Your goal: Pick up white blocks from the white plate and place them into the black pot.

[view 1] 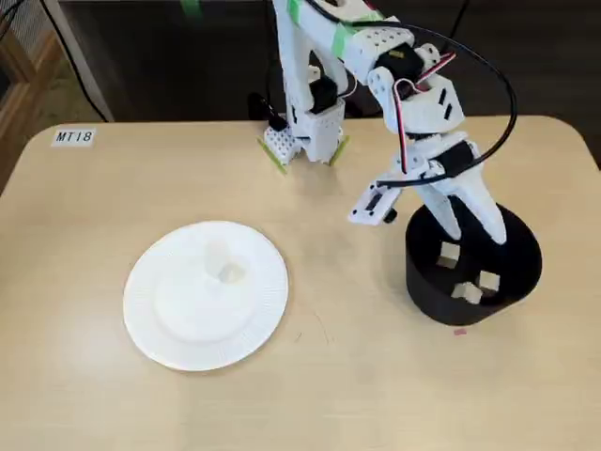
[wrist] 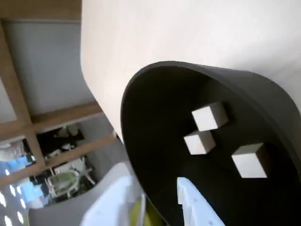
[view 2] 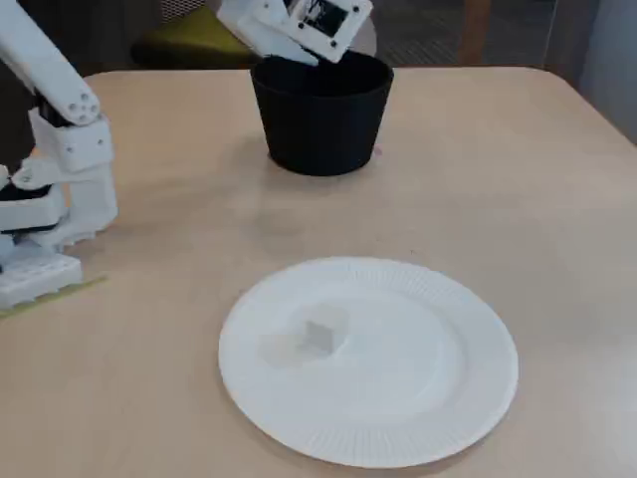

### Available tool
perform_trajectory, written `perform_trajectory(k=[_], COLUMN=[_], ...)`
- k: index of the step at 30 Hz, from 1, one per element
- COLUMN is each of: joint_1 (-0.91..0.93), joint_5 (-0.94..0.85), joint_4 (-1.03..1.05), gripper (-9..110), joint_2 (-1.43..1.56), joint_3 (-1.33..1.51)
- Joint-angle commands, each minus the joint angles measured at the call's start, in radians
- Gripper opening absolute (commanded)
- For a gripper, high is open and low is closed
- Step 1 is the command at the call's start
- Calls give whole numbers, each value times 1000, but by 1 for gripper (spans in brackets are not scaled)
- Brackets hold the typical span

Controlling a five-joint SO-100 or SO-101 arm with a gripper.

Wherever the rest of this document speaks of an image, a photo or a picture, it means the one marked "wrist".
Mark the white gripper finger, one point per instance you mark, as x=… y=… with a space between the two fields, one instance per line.
x=200 y=209
x=110 y=207

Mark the white cube block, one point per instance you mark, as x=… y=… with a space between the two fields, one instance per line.
x=195 y=143
x=249 y=164
x=204 y=118

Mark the black pot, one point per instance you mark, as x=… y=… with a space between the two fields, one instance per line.
x=164 y=117

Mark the white office chair green seat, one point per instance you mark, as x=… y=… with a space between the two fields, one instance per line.
x=63 y=181

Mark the wooden partition frame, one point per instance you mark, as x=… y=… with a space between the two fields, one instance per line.
x=23 y=108

